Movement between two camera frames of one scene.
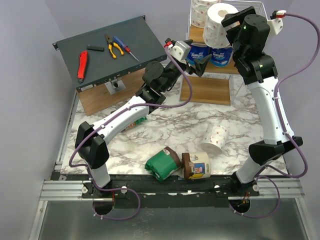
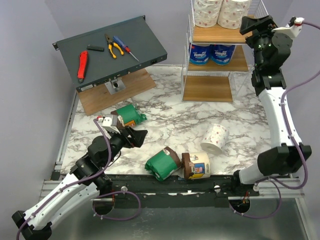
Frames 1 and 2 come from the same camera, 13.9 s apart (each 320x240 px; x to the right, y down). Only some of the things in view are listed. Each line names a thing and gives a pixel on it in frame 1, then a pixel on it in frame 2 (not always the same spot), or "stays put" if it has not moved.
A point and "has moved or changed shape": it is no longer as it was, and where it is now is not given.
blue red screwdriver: x=127 y=48 stays put
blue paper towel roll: x=196 y=52 stays put
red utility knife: x=82 y=66 stays put
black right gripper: x=231 y=24 -> x=258 y=32
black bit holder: x=95 y=48 stays put
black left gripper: x=200 y=64 -> x=137 y=138
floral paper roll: x=215 y=35 has moved or changed shape
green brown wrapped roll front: x=163 y=163 stays put
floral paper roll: x=215 y=139 stays put
